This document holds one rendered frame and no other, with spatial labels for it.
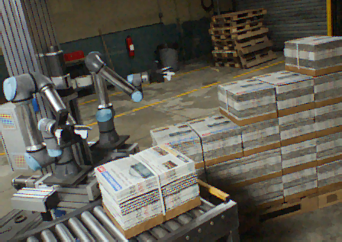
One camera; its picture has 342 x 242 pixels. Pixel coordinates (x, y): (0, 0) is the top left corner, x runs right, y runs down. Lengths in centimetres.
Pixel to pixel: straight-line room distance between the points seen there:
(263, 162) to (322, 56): 85
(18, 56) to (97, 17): 683
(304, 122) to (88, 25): 707
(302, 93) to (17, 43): 190
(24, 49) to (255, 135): 161
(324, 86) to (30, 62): 198
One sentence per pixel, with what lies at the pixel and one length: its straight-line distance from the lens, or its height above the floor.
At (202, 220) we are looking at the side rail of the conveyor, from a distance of 152.
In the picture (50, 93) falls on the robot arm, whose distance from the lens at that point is 194.
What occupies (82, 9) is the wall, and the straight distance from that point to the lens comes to 893.
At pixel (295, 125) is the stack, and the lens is 259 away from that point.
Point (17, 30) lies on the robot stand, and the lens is 226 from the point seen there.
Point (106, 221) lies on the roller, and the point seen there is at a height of 80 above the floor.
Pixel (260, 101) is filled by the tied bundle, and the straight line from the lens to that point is 239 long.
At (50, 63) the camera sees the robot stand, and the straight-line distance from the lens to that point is 224.
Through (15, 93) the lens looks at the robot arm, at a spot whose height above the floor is 138.
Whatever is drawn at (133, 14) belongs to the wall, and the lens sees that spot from 949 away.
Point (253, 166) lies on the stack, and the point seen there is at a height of 52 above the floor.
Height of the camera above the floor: 167
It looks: 17 degrees down
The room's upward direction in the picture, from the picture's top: 10 degrees counter-clockwise
